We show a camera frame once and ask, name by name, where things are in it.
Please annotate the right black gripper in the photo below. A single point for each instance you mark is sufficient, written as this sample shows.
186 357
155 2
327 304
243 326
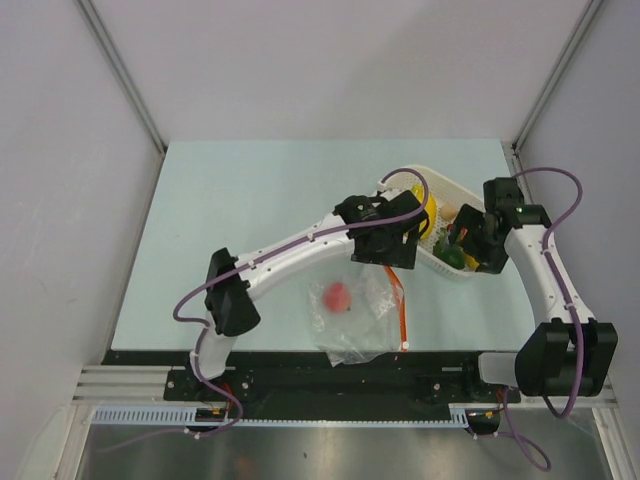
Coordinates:
491 261

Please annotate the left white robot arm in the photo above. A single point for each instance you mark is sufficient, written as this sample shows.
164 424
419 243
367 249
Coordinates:
235 283

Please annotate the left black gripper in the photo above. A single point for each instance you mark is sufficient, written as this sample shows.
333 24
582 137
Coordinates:
401 255

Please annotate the white cable duct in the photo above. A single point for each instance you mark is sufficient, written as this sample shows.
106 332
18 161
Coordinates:
207 417

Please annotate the clear zip top bag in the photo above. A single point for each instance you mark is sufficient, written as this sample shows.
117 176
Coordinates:
374 325

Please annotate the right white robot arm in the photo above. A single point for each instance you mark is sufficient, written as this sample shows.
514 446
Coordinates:
569 352

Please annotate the green fake pepper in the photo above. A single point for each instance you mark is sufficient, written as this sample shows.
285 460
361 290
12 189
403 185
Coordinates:
454 257

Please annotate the yellow fake lemon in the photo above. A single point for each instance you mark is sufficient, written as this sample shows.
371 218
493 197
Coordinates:
471 262

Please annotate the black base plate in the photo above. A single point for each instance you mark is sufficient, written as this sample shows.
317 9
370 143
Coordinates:
290 385

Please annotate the aluminium frame rail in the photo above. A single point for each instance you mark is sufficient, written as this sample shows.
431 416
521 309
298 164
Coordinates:
121 385

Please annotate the beige fake egg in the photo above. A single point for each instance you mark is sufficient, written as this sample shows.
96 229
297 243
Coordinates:
448 212

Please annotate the yellow fake bananas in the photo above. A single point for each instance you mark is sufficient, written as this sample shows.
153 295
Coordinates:
426 227

